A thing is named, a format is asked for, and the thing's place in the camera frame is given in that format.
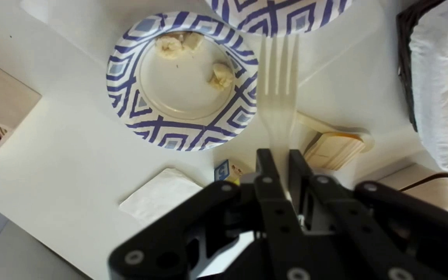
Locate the small blue picture cube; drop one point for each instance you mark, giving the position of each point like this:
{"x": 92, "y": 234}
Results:
{"x": 223, "y": 172}

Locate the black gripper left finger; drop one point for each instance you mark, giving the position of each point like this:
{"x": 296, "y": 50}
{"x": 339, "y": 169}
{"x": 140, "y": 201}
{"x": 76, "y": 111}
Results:
{"x": 265, "y": 234}

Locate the cream food piece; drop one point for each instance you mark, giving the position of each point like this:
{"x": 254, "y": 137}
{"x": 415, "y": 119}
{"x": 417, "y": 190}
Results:
{"x": 219, "y": 77}
{"x": 170, "y": 46}

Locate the black basket with white liner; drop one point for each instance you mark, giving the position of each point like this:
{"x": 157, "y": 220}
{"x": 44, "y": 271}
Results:
{"x": 436, "y": 78}

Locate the small cream picture cube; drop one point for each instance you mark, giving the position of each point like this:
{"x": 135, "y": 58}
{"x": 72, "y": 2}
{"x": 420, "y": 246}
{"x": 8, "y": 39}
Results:
{"x": 240, "y": 169}

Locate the cream plastic fork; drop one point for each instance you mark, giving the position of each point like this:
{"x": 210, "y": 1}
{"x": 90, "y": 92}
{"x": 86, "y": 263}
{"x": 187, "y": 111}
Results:
{"x": 279, "y": 114}

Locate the white paper napkin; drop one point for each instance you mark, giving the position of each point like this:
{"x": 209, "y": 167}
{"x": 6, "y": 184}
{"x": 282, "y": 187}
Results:
{"x": 156, "y": 195}

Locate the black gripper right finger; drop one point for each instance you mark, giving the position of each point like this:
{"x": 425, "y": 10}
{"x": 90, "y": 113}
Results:
{"x": 369, "y": 234}

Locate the tan wooden block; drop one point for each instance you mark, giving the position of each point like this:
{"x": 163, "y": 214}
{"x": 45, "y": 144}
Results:
{"x": 335, "y": 150}

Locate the blue patterned paper plate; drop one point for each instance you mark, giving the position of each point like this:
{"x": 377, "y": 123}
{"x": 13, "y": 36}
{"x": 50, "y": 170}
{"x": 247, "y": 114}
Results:
{"x": 286, "y": 18}
{"x": 182, "y": 99}

